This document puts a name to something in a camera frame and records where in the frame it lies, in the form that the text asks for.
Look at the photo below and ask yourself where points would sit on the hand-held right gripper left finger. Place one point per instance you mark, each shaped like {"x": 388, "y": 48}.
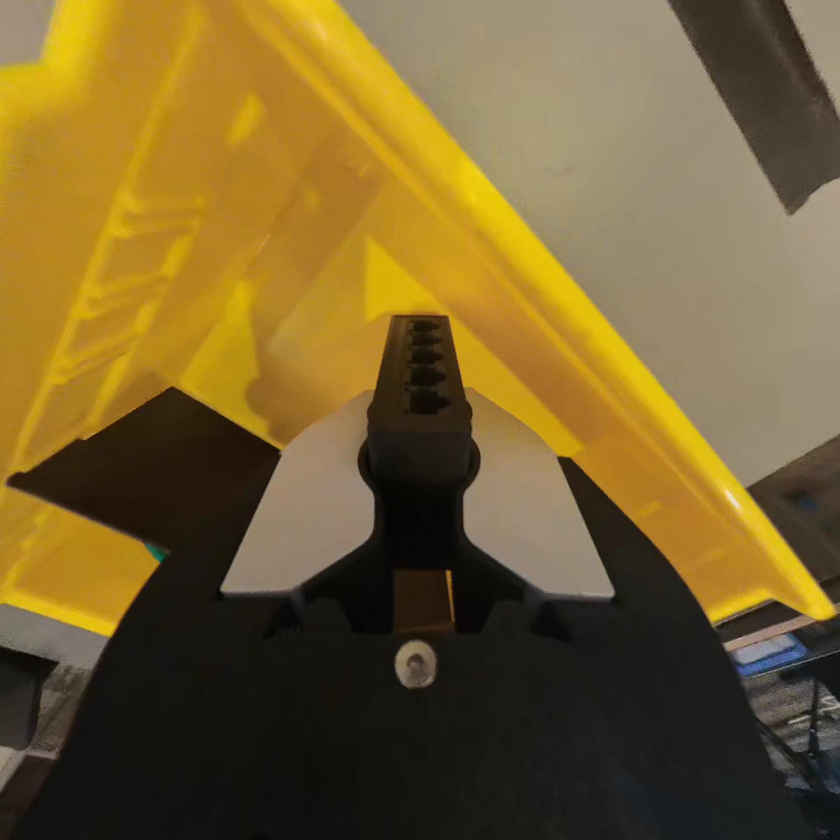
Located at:
{"x": 308, "y": 512}

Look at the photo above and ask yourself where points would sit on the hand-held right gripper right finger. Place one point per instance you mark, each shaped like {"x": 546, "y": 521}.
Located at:
{"x": 525, "y": 518}

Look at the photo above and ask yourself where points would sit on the black network switch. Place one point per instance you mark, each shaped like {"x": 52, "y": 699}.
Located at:
{"x": 420, "y": 459}

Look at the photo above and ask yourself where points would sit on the yellow plastic bin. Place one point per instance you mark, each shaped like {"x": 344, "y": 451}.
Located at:
{"x": 262, "y": 197}

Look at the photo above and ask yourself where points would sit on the black bin divider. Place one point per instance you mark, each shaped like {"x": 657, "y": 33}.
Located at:
{"x": 164, "y": 459}

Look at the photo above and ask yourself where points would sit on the black desk mat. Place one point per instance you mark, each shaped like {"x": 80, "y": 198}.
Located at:
{"x": 754, "y": 85}

